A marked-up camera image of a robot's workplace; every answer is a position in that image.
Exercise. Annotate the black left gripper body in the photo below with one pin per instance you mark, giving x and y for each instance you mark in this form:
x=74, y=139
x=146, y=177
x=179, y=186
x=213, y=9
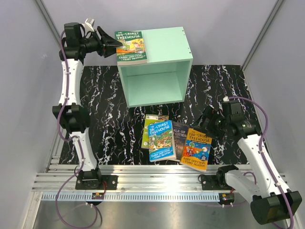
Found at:
x=93, y=44

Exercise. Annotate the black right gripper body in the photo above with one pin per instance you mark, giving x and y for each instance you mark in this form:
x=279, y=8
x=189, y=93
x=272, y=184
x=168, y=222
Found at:
x=217, y=127

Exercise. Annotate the dark Tale of Two Cities book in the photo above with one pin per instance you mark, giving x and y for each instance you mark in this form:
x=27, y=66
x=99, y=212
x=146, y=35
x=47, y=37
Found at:
x=180, y=133

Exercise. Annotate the green 104-Storey Treehouse book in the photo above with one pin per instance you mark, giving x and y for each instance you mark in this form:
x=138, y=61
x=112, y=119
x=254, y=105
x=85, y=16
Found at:
x=132, y=50

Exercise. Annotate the blue 26-Storey Treehouse book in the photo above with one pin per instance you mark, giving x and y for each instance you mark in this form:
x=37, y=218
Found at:
x=161, y=141

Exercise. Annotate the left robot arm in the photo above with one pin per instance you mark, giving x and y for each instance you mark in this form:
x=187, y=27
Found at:
x=78, y=40

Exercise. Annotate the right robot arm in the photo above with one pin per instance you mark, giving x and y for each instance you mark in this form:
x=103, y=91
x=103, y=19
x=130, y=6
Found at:
x=270, y=198

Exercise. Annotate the orange 130-Storey Treehouse book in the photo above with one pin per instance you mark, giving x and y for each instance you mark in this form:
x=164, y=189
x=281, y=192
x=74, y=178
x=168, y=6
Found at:
x=196, y=150

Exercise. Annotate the lime green book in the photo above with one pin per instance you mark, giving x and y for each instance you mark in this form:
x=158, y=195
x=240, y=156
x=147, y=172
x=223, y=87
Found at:
x=149, y=120

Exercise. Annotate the mint green open box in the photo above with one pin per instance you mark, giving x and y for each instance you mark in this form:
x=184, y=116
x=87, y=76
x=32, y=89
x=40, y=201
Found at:
x=163, y=79

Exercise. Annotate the black marble pattern mat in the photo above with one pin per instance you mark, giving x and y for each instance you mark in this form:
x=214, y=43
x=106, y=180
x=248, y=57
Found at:
x=116, y=131

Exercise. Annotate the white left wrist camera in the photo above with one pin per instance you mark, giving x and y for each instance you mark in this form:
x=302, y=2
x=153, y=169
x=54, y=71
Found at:
x=89, y=25

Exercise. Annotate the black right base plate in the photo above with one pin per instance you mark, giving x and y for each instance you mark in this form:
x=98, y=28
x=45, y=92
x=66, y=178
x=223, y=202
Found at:
x=213, y=183

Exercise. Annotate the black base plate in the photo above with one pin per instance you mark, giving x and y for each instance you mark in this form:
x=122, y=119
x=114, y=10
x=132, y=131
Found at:
x=213, y=183
x=108, y=182

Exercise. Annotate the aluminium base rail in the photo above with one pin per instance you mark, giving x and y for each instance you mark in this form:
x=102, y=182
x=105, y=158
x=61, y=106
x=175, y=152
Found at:
x=168, y=183

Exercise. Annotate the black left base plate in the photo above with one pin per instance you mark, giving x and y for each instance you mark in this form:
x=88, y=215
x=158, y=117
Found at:
x=108, y=182

